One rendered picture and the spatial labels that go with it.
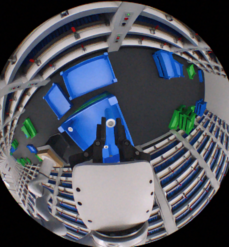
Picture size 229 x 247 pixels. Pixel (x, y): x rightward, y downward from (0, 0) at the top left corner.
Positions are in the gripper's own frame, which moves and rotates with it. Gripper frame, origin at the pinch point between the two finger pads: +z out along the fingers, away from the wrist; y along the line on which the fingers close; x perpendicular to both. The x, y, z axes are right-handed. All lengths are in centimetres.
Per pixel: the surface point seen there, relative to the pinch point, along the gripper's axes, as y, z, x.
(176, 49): 62, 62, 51
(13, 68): -46, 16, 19
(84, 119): -8.0, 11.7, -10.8
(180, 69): 97, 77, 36
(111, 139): 3.4, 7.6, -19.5
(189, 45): 61, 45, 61
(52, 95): -54, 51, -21
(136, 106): 33, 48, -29
